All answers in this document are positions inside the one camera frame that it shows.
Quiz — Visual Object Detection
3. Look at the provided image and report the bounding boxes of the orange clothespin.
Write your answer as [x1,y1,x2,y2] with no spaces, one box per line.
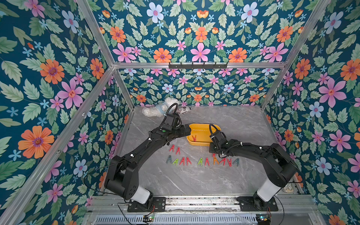
[213,154,219,165]

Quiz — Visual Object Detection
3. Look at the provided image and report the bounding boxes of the yellow plastic storage box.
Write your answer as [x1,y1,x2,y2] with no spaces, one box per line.
[187,123,212,147]

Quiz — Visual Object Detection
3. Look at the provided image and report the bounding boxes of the green clothespin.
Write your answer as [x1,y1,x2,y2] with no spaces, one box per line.
[197,157,203,167]
[172,158,180,166]

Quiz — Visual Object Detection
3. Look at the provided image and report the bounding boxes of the teal grey clothespin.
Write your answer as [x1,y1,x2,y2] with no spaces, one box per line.
[166,155,173,164]
[232,158,240,167]

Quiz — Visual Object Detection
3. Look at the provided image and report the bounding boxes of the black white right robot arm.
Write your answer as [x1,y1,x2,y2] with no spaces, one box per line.
[209,130,299,208]

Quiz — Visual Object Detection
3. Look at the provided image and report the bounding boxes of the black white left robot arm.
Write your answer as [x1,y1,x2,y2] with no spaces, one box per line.
[104,112,191,207]

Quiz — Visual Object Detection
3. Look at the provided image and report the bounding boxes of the newspaper print pouch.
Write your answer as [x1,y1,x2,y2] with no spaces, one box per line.
[177,106,191,115]

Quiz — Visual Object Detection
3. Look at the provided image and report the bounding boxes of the white plush teddy bear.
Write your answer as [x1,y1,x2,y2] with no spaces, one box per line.
[142,97,180,117]

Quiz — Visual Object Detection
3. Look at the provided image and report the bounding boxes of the patterned shoe insole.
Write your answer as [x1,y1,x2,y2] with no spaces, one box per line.
[282,183,294,194]

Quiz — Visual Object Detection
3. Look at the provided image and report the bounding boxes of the black wall hook rail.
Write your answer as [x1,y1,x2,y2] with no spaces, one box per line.
[168,62,228,70]

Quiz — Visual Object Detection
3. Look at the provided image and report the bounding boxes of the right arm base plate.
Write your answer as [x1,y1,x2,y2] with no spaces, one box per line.
[236,196,279,212]

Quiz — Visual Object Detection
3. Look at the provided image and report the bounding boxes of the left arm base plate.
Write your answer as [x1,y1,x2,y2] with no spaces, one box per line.
[127,196,167,212]

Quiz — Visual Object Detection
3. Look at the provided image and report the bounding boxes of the aluminium front mounting rail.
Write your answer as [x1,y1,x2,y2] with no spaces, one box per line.
[82,194,326,225]

